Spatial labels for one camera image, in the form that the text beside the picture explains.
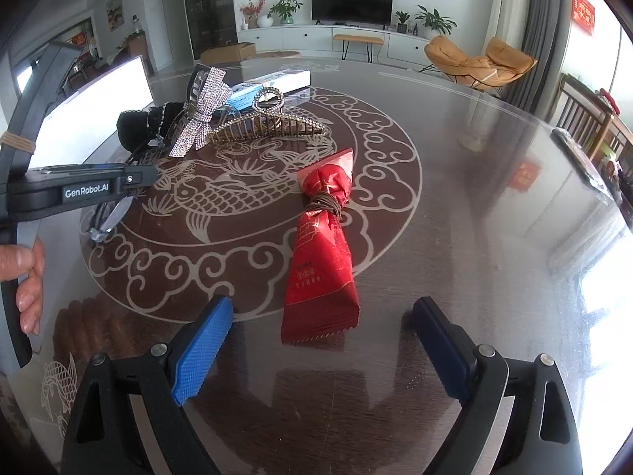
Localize green potted plant right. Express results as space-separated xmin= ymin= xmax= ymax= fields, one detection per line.
xmin=415 ymin=4 xmax=457 ymax=36

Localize black frame eyeglasses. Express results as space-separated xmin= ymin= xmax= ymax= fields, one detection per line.
xmin=85 ymin=137 xmax=168 ymax=248

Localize cardboard box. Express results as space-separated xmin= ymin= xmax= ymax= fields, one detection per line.
xmin=199 ymin=42 xmax=256 ymax=66

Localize gold claw hair clip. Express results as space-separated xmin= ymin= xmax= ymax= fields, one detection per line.
xmin=202 ymin=87 xmax=328 ymax=146

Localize black television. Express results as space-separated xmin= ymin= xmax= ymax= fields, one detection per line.
xmin=311 ymin=0 xmax=393 ymax=27

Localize orange lounge chair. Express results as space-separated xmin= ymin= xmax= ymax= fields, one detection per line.
xmin=424 ymin=36 xmax=538 ymax=91

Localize small potted plant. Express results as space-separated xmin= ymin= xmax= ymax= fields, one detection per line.
xmin=395 ymin=11 xmax=410 ymax=34

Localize black beaded fabric pouch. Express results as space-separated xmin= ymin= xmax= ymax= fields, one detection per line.
xmin=116 ymin=102 xmax=184 ymax=153

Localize round floor cushion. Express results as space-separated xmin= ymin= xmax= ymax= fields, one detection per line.
xmin=255 ymin=50 xmax=301 ymax=59

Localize dark glass cabinet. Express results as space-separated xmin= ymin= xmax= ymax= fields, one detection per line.
xmin=184 ymin=0 xmax=237 ymax=60

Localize person left hand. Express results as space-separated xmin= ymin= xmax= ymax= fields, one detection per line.
xmin=0 ymin=237 xmax=45 ymax=334

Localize wooden bench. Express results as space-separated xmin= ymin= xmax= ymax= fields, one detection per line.
xmin=333 ymin=34 xmax=384 ymax=63

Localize red wall poster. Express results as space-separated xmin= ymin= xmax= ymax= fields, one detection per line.
xmin=572 ymin=0 xmax=595 ymax=36

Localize green potted plant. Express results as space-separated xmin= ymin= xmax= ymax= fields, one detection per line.
xmin=415 ymin=4 xmax=457 ymax=36
xmin=268 ymin=0 xmax=303 ymax=25

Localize red flower vase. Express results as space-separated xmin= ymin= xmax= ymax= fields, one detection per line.
xmin=239 ymin=0 xmax=266 ymax=29

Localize rhinestone bow hair clip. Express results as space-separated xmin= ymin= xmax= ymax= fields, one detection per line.
xmin=169 ymin=65 xmax=232 ymax=159

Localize red snack packet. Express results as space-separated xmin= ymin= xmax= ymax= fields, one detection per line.
xmin=280 ymin=148 xmax=360 ymax=344

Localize white tv cabinet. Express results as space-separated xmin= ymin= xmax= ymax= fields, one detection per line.
xmin=237 ymin=25 xmax=430 ymax=69

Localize green potted plant left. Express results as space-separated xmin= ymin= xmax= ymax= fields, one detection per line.
xmin=268 ymin=0 xmax=303 ymax=25

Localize white curtain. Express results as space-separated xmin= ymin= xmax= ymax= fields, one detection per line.
xmin=483 ymin=0 xmax=530 ymax=50

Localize blue white medicine box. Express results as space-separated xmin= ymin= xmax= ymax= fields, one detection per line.
xmin=226 ymin=69 xmax=311 ymax=112

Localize grey curtain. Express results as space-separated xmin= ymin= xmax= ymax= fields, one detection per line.
xmin=505 ymin=0 xmax=572 ymax=120

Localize wooden dining chair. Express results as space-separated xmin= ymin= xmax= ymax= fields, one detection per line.
xmin=546 ymin=74 xmax=632 ymax=175

